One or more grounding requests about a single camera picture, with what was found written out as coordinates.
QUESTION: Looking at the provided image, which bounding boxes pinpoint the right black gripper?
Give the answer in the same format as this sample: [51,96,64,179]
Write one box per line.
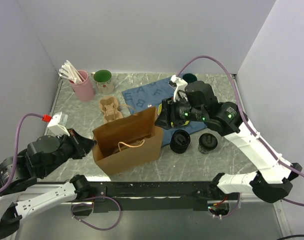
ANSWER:
[154,93,206,130]

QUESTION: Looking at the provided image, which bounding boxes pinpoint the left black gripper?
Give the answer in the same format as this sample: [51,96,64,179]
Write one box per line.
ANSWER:
[41,127,98,176]

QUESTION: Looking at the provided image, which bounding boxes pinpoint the stack of black lids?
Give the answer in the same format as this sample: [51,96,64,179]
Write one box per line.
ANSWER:
[170,129,190,154]

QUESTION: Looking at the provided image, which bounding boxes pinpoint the brown paper bag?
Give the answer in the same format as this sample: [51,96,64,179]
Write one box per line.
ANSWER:
[92,107,163,176]

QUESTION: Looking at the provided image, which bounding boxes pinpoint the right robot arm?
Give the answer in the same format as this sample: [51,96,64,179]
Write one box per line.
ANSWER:
[155,81,302,203]

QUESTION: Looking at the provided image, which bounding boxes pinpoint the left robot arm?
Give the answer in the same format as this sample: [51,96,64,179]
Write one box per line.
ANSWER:
[0,128,96,240]

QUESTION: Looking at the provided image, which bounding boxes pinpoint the yellow green dotted plate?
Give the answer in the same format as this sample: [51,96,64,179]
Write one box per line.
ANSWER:
[157,104,162,116]

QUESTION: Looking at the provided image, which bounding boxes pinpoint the blue letter print cloth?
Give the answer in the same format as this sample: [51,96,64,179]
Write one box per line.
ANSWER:
[122,77,207,147]

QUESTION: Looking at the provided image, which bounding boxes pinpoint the cardboard cup carrier tray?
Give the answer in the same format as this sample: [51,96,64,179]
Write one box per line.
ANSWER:
[99,96,123,123]

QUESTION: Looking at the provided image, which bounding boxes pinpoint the dark teal mug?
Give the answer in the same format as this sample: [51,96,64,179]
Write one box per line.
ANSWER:
[182,73,197,84]

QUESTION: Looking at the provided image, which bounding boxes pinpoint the pink straw holder cup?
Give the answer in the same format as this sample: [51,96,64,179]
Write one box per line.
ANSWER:
[69,70,95,102]

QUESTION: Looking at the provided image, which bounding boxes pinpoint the green inside ceramic mug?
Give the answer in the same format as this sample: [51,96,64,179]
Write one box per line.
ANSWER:
[91,69,114,95]

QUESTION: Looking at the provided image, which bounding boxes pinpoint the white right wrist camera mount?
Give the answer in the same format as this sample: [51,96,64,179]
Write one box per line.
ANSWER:
[169,75,188,102]

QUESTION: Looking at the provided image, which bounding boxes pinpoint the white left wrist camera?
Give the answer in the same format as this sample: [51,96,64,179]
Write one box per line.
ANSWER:
[42,112,69,136]

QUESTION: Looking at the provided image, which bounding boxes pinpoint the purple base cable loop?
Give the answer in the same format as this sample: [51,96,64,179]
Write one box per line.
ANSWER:
[71,196,122,230]

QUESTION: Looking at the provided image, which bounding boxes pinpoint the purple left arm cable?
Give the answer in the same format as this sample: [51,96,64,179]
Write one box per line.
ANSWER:
[0,113,46,198]

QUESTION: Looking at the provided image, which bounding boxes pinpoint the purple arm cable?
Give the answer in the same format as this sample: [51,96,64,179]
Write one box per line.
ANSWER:
[0,113,46,198]
[176,55,304,208]

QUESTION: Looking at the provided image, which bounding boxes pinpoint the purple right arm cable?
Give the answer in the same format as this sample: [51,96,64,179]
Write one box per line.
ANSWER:
[176,55,304,208]

